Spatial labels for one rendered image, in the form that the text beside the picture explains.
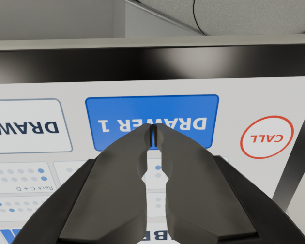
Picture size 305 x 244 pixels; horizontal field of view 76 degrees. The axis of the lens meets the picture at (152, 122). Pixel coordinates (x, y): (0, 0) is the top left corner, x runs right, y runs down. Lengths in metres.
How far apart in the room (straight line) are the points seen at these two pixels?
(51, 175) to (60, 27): 0.18
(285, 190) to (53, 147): 0.21
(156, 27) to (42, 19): 1.24
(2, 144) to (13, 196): 0.06
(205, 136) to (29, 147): 0.14
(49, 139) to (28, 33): 0.17
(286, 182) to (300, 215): 3.67
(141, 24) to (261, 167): 1.32
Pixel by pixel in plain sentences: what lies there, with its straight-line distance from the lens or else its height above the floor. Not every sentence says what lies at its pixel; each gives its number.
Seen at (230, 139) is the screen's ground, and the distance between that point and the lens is 0.17.
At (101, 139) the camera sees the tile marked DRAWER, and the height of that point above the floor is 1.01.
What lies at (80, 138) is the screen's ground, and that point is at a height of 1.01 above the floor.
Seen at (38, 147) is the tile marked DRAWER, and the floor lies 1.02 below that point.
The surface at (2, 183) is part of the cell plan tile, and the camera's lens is 0.22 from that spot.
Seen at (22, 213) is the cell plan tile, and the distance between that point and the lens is 0.25.
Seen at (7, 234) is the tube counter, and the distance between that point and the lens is 0.28.
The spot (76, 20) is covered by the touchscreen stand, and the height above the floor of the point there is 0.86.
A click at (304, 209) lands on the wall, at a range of 3.85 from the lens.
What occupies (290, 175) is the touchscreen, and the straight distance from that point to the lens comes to 0.22.
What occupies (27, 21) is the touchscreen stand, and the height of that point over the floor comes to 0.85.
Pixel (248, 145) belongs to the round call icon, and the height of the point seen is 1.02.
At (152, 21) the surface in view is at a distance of 1.52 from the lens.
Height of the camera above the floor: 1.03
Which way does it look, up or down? 11 degrees down
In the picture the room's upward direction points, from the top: 178 degrees clockwise
